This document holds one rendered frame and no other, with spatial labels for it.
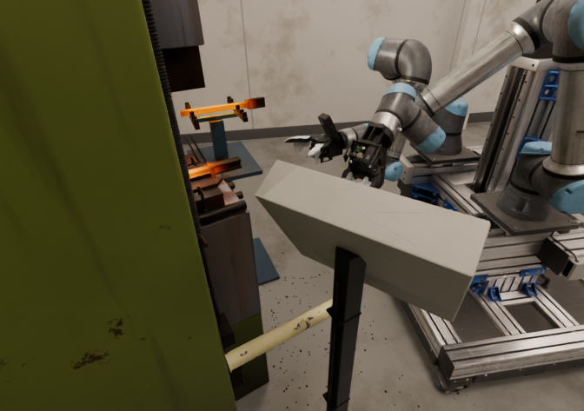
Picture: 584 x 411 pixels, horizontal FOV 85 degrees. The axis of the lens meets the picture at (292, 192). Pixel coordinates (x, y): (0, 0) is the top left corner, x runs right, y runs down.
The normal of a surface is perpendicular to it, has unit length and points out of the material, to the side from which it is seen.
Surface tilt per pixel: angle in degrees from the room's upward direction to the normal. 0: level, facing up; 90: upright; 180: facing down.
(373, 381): 0
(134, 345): 90
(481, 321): 0
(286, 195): 30
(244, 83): 90
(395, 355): 0
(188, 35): 90
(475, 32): 90
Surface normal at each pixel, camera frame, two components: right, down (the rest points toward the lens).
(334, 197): -0.31, -0.52
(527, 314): -0.03, -0.85
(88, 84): 0.50, 0.44
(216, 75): 0.13, 0.52
